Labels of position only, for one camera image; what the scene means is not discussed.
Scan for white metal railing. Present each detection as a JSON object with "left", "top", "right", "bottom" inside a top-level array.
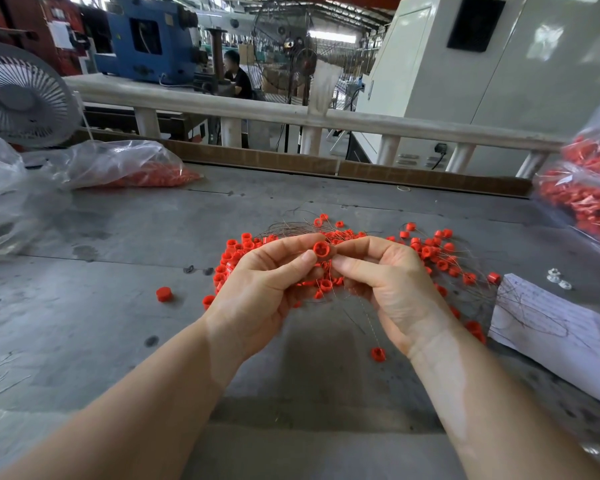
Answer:
[{"left": 65, "top": 73, "right": 569, "bottom": 179}]

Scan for person's left forearm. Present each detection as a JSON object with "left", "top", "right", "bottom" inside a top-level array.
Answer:
[{"left": 0, "top": 319, "right": 246, "bottom": 480}]

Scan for large grey machine cabinet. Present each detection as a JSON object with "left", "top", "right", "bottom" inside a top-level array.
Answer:
[{"left": 350, "top": 0, "right": 600, "bottom": 178}]

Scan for large clear bag red pieces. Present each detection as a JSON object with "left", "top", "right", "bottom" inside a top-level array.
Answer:
[{"left": 532, "top": 85, "right": 600, "bottom": 251}]

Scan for blue industrial machine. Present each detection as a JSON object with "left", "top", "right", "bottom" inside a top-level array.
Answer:
[{"left": 88, "top": 0, "right": 203, "bottom": 86}]

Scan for person's right hand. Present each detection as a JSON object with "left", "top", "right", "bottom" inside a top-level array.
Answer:
[{"left": 330, "top": 235, "right": 461, "bottom": 358}]

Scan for person's left hand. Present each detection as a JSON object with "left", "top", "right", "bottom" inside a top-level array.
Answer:
[{"left": 202, "top": 233, "right": 333, "bottom": 381}]

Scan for brown wooden board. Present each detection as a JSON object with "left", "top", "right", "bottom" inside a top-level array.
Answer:
[{"left": 68, "top": 129, "right": 533, "bottom": 198}]

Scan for white desk fan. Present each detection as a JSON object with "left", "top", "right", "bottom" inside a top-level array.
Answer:
[{"left": 0, "top": 41, "right": 83, "bottom": 150}]

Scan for black pedestal fan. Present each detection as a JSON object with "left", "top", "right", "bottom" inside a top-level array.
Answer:
[{"left": 287, "top": 45, "right": 322, "bottom": 154}]

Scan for clear bag with red pieces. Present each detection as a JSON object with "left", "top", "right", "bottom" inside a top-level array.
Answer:
[{"left": 40, "top": 139, "right": 203, "bottom": 189}]

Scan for pile of red plastic rings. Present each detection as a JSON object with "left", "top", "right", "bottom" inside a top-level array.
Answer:
[{"left": 202, "top": 213, "right": 504, "bottom": 363}]

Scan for red industrial machine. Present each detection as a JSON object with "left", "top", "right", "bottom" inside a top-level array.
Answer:
[{"left": 0, "top": 0, "right": 83, "bottom": 76}]

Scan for white paper sheet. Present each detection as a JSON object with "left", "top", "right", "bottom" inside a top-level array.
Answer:
[{"left": 488, "top": 273, "right": 600, "bottom": 411}]

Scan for bundle of thin metal wires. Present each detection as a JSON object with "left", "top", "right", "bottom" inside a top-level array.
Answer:
[{"left": 265, "top": 217, "right": 401, "bottom": 341}]

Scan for person's right forearm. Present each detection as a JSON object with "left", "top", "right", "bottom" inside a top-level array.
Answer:
[{"left": 410, "top": 329, "right": 600, "bottom": 480}]

